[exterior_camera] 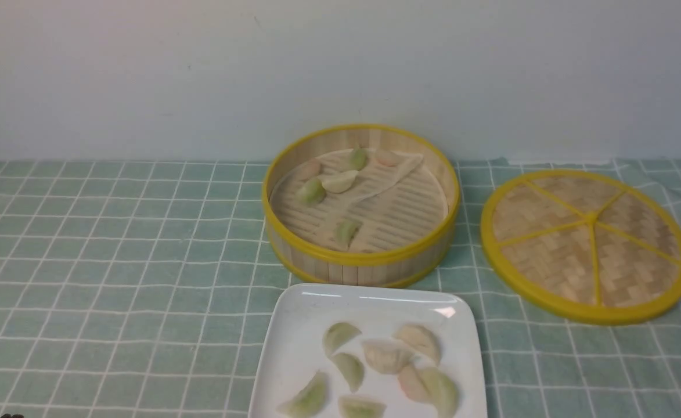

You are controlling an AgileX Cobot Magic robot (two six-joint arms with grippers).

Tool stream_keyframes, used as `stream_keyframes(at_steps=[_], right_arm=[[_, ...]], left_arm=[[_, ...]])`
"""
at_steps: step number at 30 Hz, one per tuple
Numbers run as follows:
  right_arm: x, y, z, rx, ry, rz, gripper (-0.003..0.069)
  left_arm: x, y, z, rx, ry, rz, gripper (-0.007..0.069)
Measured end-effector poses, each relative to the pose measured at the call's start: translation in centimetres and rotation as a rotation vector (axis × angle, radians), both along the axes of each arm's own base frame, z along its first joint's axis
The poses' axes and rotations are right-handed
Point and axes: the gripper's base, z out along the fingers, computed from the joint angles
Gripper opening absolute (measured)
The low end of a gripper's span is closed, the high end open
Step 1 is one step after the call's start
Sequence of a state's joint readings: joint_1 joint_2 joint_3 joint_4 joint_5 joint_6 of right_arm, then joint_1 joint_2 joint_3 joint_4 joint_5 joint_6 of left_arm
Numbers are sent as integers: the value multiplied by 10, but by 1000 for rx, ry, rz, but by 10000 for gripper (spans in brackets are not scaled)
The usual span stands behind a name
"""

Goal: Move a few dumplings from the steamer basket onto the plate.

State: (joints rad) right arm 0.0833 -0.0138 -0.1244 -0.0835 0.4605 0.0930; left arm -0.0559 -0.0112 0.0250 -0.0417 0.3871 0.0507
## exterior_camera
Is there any pale green dumpling steamer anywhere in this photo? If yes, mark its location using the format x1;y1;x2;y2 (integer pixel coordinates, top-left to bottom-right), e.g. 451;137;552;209
420;367;459;417

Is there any white square plate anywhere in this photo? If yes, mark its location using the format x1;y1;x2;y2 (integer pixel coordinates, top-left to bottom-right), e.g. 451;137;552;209
248;284;488;417

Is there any white dumpling on plate right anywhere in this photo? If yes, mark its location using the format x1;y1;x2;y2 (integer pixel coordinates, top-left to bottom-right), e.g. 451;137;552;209
392;323;443;366

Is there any white dumpling on plate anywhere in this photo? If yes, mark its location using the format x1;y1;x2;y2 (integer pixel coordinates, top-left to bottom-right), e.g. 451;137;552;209
392;323;443;366
361;339;415;375

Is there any white dumpling on plate centre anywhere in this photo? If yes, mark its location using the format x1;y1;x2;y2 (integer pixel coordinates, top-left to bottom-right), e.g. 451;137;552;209
361;339;415;375

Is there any green dumpling on plate centre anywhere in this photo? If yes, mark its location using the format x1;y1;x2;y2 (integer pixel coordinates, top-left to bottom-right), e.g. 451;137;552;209
330;352;366;392

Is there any green dumpling on plate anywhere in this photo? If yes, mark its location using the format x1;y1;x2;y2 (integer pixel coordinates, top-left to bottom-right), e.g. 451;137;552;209
330;352;366;392
337;396;387;418
276;371;329;417

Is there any pink dumpling on plate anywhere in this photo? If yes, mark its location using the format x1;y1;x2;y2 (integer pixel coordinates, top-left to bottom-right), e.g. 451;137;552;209
398;363;431;404

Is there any green dumpling on plate left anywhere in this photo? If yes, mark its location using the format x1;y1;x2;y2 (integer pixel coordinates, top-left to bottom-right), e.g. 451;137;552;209
276;371;329;417

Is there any green dumpling on plate bottom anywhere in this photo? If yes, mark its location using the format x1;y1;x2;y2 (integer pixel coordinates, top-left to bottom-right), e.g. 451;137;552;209
337;396;387;418

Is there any yellow rimmed bamboo steamer basket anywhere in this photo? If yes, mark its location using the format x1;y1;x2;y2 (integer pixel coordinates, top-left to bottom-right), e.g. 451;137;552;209
262;124;462;287

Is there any white dumpling in steamer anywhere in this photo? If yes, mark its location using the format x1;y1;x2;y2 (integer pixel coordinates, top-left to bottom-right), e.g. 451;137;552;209
319;170;359;194

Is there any green dumpling in steamer left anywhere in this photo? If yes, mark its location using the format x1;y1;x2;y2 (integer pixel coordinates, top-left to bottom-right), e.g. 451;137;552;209
296;176;326;207

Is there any green dumpling in steamer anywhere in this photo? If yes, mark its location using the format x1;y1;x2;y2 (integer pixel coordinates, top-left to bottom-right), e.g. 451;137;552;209
296;176;326;207
347;146;367;171

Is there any pink dumpling in steamer left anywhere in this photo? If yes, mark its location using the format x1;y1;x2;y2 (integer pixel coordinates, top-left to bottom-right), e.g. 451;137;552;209
296;159;322;182

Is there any pink dumpling in steamer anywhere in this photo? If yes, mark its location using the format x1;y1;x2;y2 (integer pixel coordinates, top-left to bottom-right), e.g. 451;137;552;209
374;149;404;167
296;159;322;182

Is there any green dumpling in steamer top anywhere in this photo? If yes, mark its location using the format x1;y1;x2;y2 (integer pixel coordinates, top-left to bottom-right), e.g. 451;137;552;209
347;146;367;171

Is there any pink dumpling in steamer right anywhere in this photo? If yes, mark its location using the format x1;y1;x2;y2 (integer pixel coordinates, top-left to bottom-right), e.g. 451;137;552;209
374;149;404;167

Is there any yellow rimmed bamboo steamer lid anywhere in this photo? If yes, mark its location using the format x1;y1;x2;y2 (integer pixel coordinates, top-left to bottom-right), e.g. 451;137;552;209
480;170;681;326

